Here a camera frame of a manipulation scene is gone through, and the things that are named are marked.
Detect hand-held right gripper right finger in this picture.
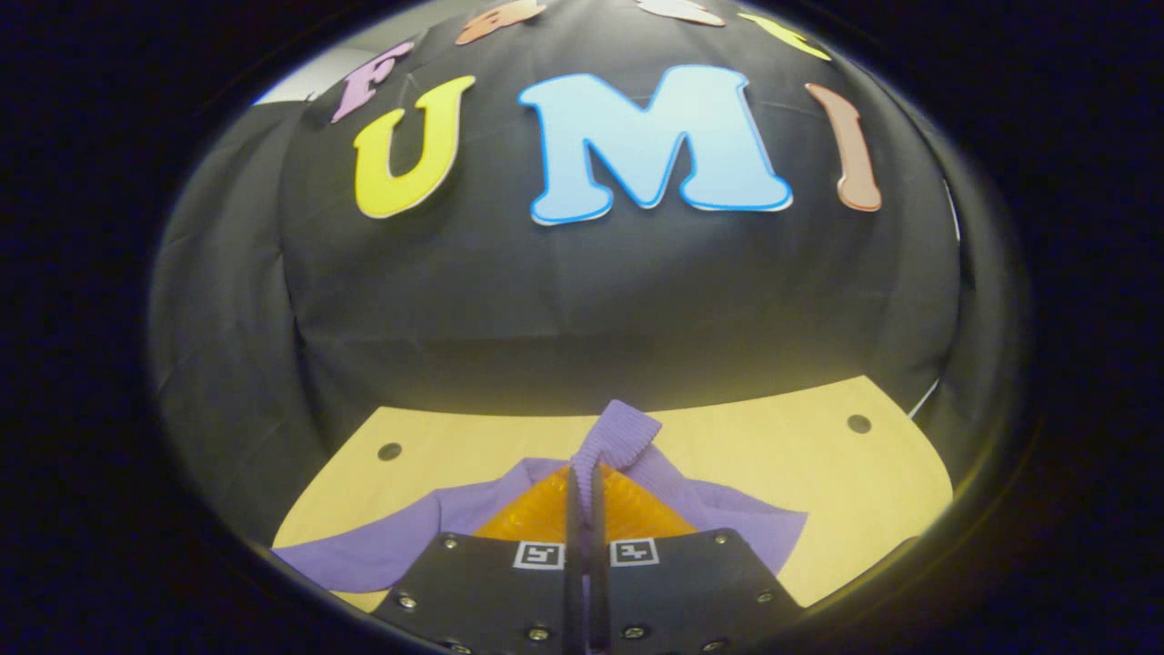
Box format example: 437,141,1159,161
589,464,806,655

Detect purple button shirt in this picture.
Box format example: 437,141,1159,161
273,398,808,594

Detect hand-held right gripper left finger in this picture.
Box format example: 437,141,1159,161
373,466,585,655

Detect black backdrop cloth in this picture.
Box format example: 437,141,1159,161
150,0,1029,547

